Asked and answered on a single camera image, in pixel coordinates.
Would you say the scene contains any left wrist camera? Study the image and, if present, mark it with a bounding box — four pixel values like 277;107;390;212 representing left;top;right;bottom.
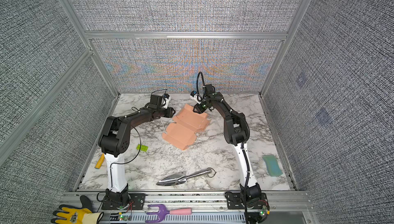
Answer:
161;93;171;109

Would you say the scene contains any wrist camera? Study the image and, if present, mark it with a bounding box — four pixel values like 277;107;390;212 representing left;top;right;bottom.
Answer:
161;93;171;109
190;91;203;104

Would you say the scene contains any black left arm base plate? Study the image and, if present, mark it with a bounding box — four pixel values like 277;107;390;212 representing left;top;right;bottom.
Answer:
101;192;146;211

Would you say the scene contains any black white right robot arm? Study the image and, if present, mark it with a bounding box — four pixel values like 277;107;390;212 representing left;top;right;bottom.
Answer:
190;72;261;203

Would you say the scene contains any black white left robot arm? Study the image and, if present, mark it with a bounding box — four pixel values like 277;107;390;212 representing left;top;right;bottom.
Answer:
98;93;175;193

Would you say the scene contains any purple pink garden fork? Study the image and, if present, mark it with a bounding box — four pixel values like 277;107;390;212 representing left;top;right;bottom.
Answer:
145;204;192;224

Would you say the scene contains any yellow black work glove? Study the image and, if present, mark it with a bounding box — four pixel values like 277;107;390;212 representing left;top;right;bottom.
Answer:
51;195;104;224

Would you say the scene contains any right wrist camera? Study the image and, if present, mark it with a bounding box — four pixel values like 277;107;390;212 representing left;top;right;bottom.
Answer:
190;91;203;104

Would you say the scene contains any small green tag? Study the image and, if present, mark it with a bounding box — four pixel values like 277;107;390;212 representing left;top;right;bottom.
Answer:
136;144;148;152

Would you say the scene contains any silver metal garden trowel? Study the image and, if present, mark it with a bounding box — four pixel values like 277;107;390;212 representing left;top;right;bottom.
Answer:
156;168;216;187

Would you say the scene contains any green sponge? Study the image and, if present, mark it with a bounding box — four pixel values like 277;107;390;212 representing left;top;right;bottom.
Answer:
263;155;283;177

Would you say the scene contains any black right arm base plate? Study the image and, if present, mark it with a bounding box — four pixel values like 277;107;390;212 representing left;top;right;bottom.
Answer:
224;191;270;210

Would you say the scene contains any yellow toy shovel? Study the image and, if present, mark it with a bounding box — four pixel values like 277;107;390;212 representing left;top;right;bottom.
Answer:
94;153;105;170

